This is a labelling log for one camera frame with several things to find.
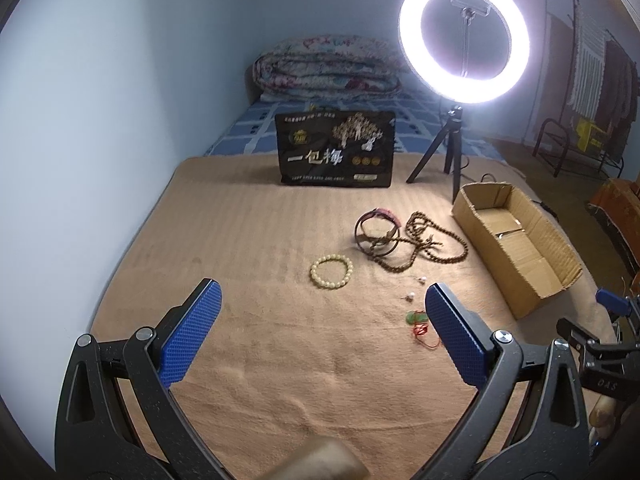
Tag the thin black bangle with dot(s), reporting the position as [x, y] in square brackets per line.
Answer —
[381, 243]

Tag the yellow box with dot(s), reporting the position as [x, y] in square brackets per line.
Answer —
[589, 137]

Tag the orange cloth covered furniture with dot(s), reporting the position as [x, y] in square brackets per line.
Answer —
[615, 206]

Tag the cardboard box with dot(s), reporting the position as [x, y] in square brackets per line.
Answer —
[528, 257]

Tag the green jade red-string pendant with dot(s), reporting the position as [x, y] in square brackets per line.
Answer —
[420, 327]

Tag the white ring light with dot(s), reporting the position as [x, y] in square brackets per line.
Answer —
[459, 86]

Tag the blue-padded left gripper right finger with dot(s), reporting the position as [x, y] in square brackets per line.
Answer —
[527, 419]

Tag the blue patterned bed sheet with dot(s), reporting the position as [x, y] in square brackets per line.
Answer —
[419, 116]

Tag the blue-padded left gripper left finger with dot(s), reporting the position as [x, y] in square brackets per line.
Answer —
[117, 417]

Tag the white striped hanging towel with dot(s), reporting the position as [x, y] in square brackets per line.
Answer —
[589, 64]

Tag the black metal clothes rack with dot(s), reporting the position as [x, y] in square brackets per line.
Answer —
[556, 139]

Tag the folded floral quilt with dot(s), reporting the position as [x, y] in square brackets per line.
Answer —
[329, 67]

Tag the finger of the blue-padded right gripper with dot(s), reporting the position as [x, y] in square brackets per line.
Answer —
[615, 304]

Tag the black snack bag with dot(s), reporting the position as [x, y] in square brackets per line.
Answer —
[343, 148]

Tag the red strap watch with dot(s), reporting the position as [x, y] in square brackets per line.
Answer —
[381, 213]

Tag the dark hanging clothes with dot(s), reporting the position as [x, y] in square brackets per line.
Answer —
[619, 92]

